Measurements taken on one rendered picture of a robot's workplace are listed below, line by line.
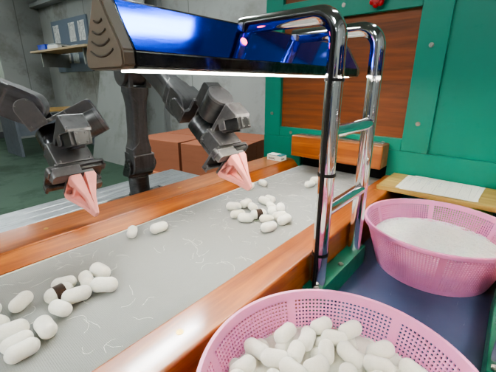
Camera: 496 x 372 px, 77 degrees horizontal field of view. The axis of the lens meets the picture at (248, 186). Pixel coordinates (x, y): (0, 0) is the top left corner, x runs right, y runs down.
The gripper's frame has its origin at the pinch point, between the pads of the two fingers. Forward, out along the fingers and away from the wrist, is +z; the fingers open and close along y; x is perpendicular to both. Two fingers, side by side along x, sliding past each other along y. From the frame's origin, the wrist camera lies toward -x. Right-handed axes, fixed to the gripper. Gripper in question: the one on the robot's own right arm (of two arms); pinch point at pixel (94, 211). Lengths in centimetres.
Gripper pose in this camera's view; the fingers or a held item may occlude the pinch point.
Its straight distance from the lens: 63.7
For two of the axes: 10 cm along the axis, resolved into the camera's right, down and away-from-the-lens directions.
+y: 6.5, -2.3, 7.2
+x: -5.0, 5.8, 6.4
